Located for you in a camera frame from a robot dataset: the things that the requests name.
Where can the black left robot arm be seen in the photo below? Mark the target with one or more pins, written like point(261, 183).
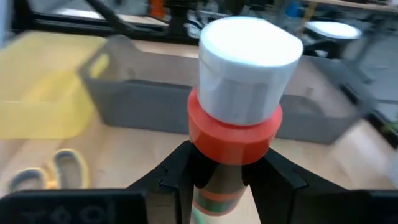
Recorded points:
point(178, 18)

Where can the orange object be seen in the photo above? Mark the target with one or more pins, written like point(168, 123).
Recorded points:
point(157, 7)

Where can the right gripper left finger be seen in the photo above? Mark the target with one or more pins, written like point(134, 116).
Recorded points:
point(93, 208)

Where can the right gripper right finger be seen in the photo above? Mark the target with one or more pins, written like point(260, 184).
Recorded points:
point(311, 205)

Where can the black table frame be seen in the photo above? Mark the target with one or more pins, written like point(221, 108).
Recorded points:
point(62, 26)

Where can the grey plastic bin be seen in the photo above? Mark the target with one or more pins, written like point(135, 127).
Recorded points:
point(140, 105)

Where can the yellow translucent plastic bin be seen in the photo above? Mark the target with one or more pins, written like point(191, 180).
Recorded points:
point(37, 93)

